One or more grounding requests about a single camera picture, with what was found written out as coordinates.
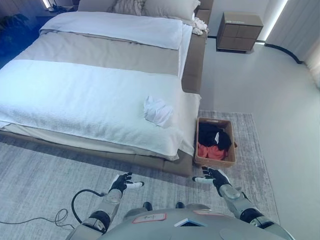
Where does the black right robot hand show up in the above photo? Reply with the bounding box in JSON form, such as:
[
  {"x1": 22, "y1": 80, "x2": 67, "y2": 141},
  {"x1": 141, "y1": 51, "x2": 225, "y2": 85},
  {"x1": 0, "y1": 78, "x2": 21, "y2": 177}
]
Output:
[{"x1": 191, "y1": 166, "x2": 230, "y2": 197}]

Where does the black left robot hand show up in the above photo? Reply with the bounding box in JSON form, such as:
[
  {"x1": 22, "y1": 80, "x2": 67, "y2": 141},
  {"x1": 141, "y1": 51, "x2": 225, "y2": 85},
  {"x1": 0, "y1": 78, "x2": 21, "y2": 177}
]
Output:
[{"x1": 109, "y1": 171, "x2": 145, "y2": 195}]

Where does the white garment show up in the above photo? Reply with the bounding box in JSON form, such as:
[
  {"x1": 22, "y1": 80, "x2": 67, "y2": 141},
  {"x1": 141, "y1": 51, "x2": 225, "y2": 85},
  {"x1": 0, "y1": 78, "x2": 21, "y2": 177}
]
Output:
[{"x1": 142, "y1": 95, "x2": 174, "y2": 128}]

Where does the brown wicker basket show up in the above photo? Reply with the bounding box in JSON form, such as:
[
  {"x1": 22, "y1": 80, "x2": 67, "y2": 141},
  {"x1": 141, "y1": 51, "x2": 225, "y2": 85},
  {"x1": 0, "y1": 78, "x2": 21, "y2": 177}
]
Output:
[{"x1": 194, "y1": 116, "x2": 238, "y2": 169}]

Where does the white bed sheet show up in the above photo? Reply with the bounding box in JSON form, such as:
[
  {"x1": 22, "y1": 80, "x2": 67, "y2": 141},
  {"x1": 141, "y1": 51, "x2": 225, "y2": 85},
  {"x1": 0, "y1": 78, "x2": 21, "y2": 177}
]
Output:
[{"x1": 178, "y1": 23, "x2": 194, "y2": 79}]

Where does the orange garment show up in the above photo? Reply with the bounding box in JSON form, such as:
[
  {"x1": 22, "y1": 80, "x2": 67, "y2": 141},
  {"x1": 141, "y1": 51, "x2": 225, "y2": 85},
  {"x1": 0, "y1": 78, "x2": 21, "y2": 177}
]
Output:
[{"x1": 197, "y1": 142, "x2": 229, "y2": 160}]

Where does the black garment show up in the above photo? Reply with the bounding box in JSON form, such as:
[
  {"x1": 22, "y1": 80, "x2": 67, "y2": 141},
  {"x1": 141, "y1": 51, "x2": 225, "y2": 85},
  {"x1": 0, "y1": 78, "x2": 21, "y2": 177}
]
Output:
[{"x1": 198, "y1": 122, "x2": 232, "y2": 152}]

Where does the silver robot torso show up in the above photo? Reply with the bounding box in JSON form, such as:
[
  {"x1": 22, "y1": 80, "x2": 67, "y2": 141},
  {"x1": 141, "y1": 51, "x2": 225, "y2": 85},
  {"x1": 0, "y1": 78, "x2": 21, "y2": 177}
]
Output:
[{"x1": 103, "y1": 206, "x2": 251, "y2": 240}]

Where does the robot legs and torso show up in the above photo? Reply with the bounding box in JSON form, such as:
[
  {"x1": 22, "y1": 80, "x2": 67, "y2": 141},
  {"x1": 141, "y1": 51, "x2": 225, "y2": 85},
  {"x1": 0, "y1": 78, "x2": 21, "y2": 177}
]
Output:
[{"x1": 0, "y1": 111, "x2": 281, "y2": 240}]

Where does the white textured blanket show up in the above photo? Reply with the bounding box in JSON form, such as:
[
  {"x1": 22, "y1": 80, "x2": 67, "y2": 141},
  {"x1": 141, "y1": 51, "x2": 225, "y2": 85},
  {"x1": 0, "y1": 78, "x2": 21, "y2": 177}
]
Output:
[{"x1": 0, "y1": 59, "x2": 202, "y2": 161}]

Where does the beige duvet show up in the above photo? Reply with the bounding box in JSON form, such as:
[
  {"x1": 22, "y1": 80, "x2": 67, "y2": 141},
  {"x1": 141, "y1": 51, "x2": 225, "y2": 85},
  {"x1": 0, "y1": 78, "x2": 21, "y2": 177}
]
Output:
[{"x1": 6, "y1": 31, "x2": 187, "y2": 77}]

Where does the black curved floor trim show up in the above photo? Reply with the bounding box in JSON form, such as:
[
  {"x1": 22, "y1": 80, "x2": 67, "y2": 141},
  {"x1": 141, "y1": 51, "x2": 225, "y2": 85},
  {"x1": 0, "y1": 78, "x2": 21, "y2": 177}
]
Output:
[{"x1": 264, "y1": 42, "x2": 305, "y2": 65}]

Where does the brown wooden nightstand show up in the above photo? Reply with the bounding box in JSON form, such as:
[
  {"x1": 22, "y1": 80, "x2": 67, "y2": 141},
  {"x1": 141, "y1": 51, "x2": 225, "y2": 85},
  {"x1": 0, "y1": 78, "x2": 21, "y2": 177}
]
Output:
[{"x1": 216, "y1": 11, "x2": 265, "y2": 54}]

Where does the white sheer curtain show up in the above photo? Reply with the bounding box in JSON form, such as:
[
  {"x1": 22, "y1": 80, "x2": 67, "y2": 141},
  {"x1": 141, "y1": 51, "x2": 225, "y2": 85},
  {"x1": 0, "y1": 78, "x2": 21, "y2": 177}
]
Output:
[{"x1": 303, "y1": 37, "x2": 320, "y2": 89}]

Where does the cream crumpled cloth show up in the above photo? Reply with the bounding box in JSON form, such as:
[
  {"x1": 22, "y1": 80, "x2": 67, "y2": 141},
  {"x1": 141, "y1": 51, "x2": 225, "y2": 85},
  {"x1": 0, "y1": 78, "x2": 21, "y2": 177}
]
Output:
[{"x1": 191, "y1": 16, "x2": 210, "y2": 36}]

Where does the white folded duvet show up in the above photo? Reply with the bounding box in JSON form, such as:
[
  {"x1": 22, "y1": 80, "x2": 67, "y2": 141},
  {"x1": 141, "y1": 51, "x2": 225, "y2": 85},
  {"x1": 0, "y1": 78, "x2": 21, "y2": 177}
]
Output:
[{"x1": 39, "y1": 11, "x2": 185, "y2": 50}]

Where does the beige pillow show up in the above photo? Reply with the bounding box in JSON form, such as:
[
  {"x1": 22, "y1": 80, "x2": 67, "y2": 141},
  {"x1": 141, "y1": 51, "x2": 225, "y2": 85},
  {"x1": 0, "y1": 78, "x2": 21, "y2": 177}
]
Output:
[{"x1": 142, "y1": 0, "x2": 201, "y2": 22}]

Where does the grey patterned pillow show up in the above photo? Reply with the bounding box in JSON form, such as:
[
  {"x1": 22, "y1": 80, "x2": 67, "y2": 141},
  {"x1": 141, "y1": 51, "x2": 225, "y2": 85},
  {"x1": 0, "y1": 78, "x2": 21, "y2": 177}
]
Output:
[{"x1": 109, "y1": 0, "x2": 147, "y2": 15}]

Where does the brown upholstered headboard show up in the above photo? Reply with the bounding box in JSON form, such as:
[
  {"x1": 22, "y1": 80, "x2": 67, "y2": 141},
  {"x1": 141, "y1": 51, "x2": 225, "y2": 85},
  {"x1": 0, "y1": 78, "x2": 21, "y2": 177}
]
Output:
[{"x1": 77, "y1": 0, "x2": 215, "y2": 16}]

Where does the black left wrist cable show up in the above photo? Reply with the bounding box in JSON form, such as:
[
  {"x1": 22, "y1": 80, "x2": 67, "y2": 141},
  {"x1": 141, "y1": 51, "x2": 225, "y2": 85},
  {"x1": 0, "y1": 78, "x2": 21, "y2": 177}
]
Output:
[{"x1": 71, "y1": 188, "x2": 107, "y2": 226}]

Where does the thin black floor cable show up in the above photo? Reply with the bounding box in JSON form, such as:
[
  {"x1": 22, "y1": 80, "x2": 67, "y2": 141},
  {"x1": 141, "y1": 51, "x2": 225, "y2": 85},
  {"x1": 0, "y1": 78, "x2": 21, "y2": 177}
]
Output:
[{"x1": 0, "y1": 208, "x2": 76, "y2": 232}]

